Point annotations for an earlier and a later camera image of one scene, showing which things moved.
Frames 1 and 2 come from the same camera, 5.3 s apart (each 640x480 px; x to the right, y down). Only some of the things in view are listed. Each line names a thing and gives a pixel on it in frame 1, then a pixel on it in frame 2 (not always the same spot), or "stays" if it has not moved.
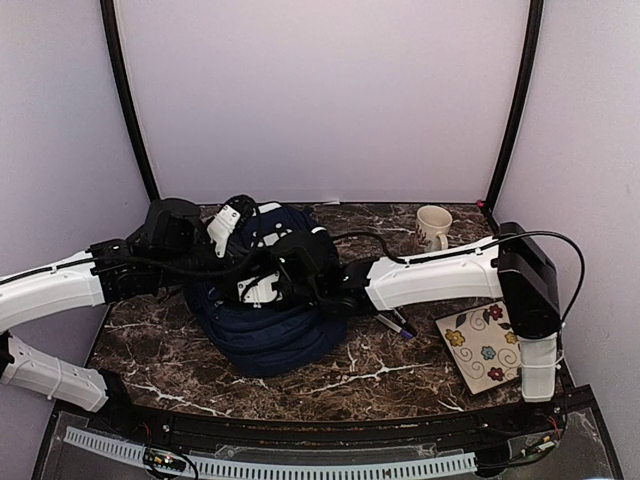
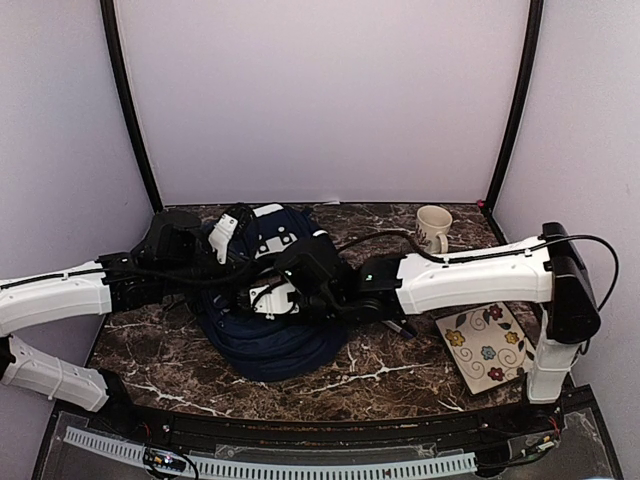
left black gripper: x=236 y=260 to x=236 y=270
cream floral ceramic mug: x=432 y=224 stays
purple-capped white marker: x=393 y=325 stays
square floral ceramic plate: x=484 y=345 stays
